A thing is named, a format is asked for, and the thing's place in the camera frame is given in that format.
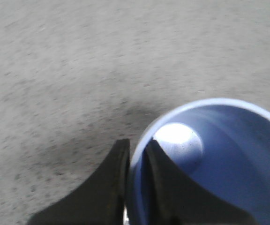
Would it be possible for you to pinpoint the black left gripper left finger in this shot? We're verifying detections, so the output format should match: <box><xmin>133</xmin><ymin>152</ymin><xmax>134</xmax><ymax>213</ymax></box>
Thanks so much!
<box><xmin>28</xmin><ymin>139</ymin><xmax>130</xmax><ymax>225</ymax></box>

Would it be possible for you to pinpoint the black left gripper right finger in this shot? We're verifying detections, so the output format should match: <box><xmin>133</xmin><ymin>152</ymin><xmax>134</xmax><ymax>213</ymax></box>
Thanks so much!
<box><xmin>143</xmin><ymin>140</ymin><xmax>257</xmax><ymax>225</ymax></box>

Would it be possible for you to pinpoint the blue plastic cup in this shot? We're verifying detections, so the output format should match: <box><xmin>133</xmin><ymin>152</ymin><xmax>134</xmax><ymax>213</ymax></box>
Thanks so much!
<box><xmin>127</xmin><ymin>98</ymin><xmax>270</xmax><ymax>225</ymax></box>

